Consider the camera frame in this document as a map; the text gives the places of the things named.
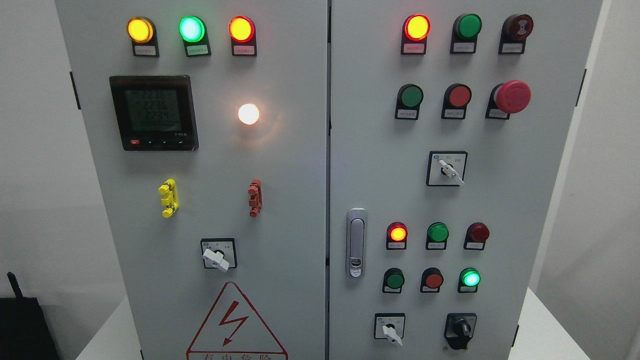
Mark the black rotary knob switch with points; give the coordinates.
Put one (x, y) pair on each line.
(459, 329)

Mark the red terminal connector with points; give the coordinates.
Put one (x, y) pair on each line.
(255, 201)

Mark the red lit indicator middle left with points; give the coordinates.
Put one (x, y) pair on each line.
(396, 236)

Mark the red lit indicator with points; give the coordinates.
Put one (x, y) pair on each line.
(396, 236)
(415, 31)

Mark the white lit indicator lamp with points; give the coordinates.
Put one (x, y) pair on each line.
(248, 114)

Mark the green push button upper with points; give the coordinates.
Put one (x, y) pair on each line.
(409, 98)

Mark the green push button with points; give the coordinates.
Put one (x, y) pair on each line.
(409, 98)
(393, 281)

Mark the green push button lower left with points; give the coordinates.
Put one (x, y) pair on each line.
(393, 281)

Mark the grey left cabinet door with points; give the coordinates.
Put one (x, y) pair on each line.
(281, 252)

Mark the grey cabinet door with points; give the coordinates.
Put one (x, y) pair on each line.
(281, 252)
(379, 163)

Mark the green indicator middle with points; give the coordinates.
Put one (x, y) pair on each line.
(437, 236)

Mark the grey right cabinet door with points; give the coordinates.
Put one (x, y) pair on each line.
(379, 163)

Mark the red push button lower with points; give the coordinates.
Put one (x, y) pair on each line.
(432, 280)

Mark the red push button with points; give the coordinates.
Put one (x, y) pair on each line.
(455, 100)
(432, 280)

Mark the yellow terminal connector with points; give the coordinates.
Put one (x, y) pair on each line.
(169, 197)

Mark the red push button upper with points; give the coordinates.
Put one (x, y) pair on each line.
(455, 100)

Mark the red indicator middle right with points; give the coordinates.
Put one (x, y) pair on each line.
(476, 236)

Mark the red indicator light left door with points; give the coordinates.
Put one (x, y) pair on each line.
(243, 41)

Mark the red high voltage warning sticker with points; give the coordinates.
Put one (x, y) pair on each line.
(234, 330)

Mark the green indicator lower right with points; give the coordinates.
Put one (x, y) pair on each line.
(468, 281)

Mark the red lit indicator top right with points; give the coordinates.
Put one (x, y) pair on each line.
(415, 31)

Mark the black digital power meter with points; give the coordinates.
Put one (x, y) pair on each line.
(155, 112)

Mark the green lit indicator light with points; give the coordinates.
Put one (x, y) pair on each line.
(193, 32)

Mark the red emergency stop mushroom button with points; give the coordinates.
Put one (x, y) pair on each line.
(508, 98)

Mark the green indicator top right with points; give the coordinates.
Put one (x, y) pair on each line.
(465, 32)

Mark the yellow indicator light top left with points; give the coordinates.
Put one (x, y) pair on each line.
(143, 35)

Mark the dark red buzzer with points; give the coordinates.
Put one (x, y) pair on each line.
(515, 30)

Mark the black device with antenna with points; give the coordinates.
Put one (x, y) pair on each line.
(24, 334)

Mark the silver door latch handle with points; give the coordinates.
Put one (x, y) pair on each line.
(356, 235)

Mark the white selector switch left door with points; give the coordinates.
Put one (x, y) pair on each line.
(219, 253)

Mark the white selector switch upper right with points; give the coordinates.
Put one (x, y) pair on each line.
(446, 168)

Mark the white selector switch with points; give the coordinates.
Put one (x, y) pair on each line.
(390, 326)
(446, 168)

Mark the white selector switch lower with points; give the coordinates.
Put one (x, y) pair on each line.
(390, 326)

